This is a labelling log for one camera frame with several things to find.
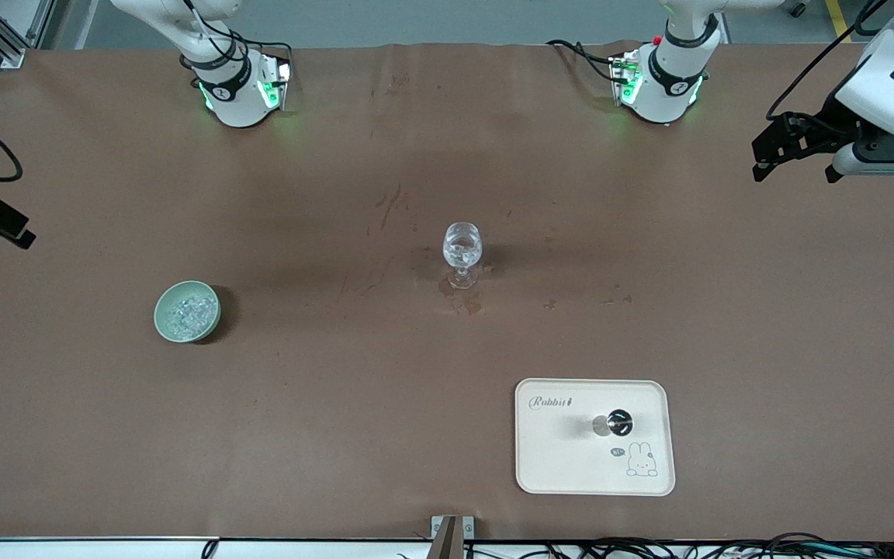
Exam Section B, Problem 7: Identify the small shiny steel cup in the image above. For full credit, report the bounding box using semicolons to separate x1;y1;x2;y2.
591;408;635;439

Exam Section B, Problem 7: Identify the pile of clear ice cubes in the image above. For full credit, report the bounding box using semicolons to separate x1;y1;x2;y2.
166;295;212;336

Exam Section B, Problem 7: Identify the clear stemmed wine glass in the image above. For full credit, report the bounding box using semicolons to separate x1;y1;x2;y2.
442;222;484;290

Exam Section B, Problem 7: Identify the pale green ceramic bowl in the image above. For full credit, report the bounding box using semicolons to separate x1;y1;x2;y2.
154;280;222;343

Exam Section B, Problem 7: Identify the cream rabbit print tray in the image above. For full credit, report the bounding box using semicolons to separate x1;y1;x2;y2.
515;377;677;497

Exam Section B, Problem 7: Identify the brown table cover mat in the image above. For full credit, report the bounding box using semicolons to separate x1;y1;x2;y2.
0;40;894;543

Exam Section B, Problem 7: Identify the thin black base cable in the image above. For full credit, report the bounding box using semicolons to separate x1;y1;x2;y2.
248;37;294;63
546;39;626;82

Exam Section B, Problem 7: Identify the tangled black cable bundle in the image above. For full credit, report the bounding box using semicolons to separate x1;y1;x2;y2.
397;534;894;559

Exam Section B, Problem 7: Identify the grey aluminium table bracket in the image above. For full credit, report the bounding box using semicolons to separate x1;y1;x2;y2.
431;516;476;559

